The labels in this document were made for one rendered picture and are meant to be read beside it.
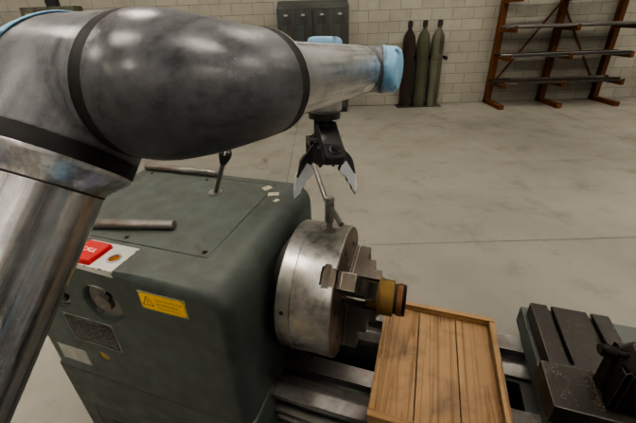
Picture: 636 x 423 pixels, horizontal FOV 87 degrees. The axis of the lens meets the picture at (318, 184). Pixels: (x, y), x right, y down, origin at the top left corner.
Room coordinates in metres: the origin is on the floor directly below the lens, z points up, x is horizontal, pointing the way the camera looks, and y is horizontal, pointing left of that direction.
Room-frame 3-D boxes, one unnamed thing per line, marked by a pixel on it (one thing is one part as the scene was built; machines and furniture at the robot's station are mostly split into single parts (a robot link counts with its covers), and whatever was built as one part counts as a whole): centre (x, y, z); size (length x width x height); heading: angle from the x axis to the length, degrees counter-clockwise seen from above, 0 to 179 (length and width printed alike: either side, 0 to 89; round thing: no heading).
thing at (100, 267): (0.58, 0.46, 1.23); 0.13 x 0.08 x 0.06; 71
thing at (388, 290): (0.60, -0.15, 1.08); 0.09 x 0.09 x 0.09; 72
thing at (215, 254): (0.76, 0.38, 1.06); 0.59 x 0.48 x 0.39; 71
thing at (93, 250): (0.58, 0.48, 1.26); 0.06 x 0.06 x 0.02; 71
